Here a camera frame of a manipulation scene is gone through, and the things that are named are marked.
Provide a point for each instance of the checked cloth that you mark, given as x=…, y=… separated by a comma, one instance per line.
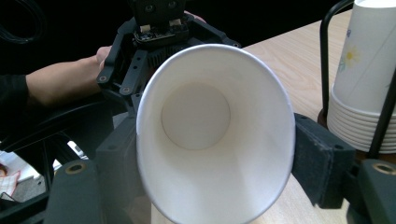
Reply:
x=8, y=183

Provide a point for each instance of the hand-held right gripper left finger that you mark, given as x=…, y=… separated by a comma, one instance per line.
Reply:
x=116, y=168

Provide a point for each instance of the white paper cup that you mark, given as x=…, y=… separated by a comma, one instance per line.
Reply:
x=214, y=124

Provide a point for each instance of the stack of white paper cups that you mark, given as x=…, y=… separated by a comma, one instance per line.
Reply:
x=364, y=77

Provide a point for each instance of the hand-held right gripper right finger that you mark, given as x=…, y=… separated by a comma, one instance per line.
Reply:
x=323, y=168

